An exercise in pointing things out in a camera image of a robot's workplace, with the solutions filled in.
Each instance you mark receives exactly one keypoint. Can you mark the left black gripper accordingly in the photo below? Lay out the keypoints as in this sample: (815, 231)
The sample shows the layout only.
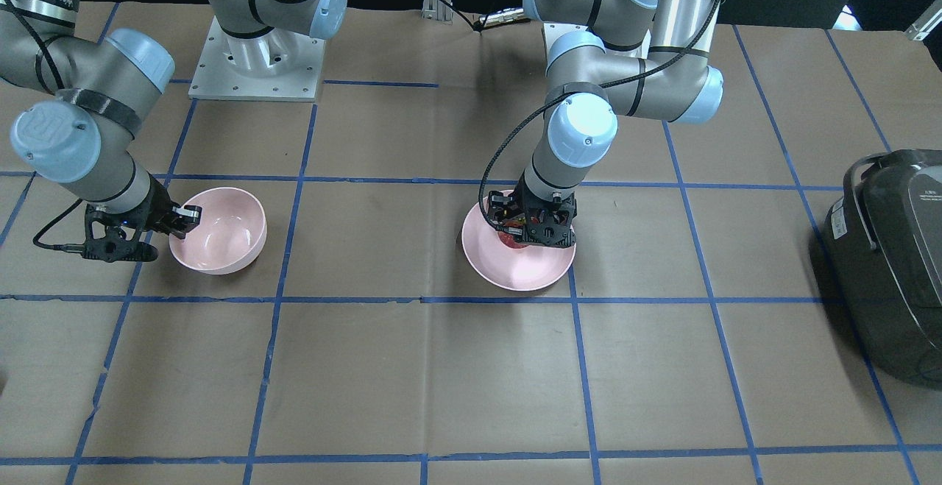
(503, 212)

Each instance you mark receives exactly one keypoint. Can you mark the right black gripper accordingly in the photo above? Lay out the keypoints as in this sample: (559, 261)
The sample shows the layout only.
(156, 207)

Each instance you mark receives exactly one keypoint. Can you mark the red yellow apple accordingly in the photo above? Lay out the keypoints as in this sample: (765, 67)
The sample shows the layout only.
(513, 231)

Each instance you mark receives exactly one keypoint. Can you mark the pink bowl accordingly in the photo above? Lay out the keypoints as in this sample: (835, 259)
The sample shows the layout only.
(231, 233)

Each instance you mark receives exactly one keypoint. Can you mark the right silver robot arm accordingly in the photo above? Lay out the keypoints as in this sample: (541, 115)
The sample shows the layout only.
(101, 93)

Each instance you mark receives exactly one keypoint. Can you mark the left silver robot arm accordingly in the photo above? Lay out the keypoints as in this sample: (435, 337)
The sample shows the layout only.
(637, 58)

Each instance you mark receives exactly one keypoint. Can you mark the pink plate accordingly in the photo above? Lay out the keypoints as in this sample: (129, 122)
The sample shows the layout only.
(517, 268)

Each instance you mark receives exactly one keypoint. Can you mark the dark grey rice cooker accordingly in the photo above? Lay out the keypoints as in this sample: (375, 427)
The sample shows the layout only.
(884, 239)

